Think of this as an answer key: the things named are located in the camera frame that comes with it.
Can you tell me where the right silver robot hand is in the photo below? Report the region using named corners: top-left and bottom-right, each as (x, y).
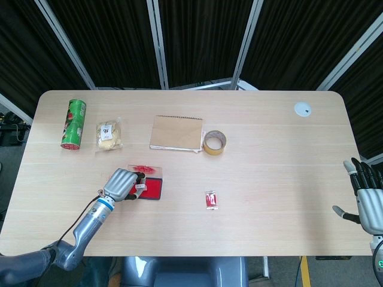
top-left (332, 157), bottom-right (383, 236)

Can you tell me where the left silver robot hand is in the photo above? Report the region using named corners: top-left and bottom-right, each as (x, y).
top-left (103, 168), bottom-right (148, 203)

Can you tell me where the red ink pad clear lid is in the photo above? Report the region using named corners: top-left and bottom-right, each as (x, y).
top-left (127, 163), bottom-right (164, 201)

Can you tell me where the bagged cookies clear wrapper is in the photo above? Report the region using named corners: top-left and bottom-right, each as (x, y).
top-left (95, 117), bottom-right (124, 154)

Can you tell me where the green snack can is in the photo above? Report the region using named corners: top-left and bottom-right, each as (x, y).
top-left (60, 99), bottom-right (88, 152)

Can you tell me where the brown spiral notebook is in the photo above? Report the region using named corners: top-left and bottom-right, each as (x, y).
top-left (149, 115), bottom-right (205, 154)

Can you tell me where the red candy packet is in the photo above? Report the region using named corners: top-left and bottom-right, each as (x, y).
top-left (205, 190), bottom-right (220, 211)

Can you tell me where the yellowish tape roll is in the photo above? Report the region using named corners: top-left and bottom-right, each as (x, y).
top-left (202, 130), bottom-right (227, 157)

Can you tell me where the black pleated curtain panel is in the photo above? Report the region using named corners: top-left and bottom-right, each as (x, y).
top-left (241, 0), bottom-right (383, 91)
top-left (0, 0), bottom-right (92, 119)
top-left (331, 37), bottom-right (383, 160)
top-left (46, 0), bottom-right (164, 90)
top-left (158, 0), bottom-right (256, 89)

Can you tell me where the grey robot torso base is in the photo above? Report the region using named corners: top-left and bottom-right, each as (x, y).
top-left (119, 256), bottom-right (249, 287)

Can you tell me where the white partition base foot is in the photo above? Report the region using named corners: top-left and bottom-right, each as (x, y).
top-left (169, 78), bottom-right (260, 91)

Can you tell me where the white partition frame post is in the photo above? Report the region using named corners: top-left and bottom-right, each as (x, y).
top-left (34, 0), bottom-right (97, 90)
top-left (0, 92), bottom-right (34, 125)
top-left (360, 154), bottom-right (383, 168)
top-left (230, 0), bottom-right (265, 90)
top-left (145, 0), bottom-right (170, 90)
top-left (315, 19), bottom-right (383, 91)

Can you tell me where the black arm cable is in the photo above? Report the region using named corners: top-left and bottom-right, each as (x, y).
top-left (55, 189), bottom-right (104, 245)

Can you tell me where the green floor cable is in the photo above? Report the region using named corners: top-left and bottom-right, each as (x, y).
top-left (294, 259), bottom-right (302, 287)

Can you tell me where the white cable grommet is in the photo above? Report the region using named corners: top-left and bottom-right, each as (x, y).
top-left (294, 102), bottom-right (312, 118)

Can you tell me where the dark equipment with cables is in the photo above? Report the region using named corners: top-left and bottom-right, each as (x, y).
top-left (0, 111), bottom-right (32, 148)

